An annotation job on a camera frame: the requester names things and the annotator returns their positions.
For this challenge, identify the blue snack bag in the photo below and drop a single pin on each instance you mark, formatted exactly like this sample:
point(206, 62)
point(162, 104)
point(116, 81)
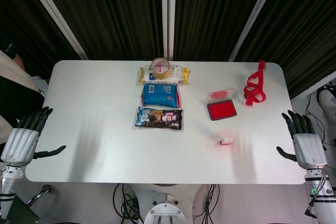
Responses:
point(160, 98)

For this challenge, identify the dark brown snack bag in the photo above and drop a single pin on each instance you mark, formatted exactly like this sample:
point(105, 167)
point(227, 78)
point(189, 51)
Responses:
point(157, 119)

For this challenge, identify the person in dark jacket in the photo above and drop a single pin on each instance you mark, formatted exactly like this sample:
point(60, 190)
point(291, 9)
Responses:
point(9, 48)

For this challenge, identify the red ink pad case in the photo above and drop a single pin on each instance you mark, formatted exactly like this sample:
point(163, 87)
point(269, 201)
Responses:
point(221, 110)

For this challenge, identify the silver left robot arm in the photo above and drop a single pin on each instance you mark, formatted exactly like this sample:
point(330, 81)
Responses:
point(9, 184)

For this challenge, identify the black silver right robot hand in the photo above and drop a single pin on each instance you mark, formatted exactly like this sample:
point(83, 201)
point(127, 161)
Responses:
point(308, 148)

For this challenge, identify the black ridged box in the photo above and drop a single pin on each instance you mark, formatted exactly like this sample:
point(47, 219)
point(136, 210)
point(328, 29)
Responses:
point(22, 213)

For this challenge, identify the chrome chair leg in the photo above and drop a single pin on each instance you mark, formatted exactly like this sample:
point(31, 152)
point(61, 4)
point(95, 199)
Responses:
point(39, 195)

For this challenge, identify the white yellow snack packet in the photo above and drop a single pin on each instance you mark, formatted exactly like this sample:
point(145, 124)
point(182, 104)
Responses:
point(176, 75)

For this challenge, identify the small white red stamp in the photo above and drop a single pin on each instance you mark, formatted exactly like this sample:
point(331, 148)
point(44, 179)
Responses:
point(226, 140)

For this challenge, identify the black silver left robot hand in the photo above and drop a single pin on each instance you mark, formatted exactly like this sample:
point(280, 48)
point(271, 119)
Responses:
point(18, 142)

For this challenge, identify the brown tape roll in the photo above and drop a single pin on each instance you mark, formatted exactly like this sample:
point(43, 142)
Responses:
point(160, 75)

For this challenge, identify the red ribbon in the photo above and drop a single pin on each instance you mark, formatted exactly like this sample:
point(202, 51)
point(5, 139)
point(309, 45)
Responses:
point(261, 68)

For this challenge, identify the black pleated curtain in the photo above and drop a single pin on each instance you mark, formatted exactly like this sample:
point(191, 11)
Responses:
point(118, 11)

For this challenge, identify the white frame post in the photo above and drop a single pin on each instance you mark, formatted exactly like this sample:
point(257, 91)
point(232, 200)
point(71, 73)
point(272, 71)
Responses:
point(256, 14)
point(55, 14)
point(168, 11)

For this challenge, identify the white sneaker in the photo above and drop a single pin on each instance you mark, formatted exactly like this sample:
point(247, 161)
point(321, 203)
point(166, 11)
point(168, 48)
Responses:
point(326, 100)

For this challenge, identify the silver robot torso base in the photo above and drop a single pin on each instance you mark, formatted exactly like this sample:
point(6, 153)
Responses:
point(166, 212)

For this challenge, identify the white paper box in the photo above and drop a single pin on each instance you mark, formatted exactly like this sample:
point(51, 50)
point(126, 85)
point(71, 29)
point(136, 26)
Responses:
point(42, 82)

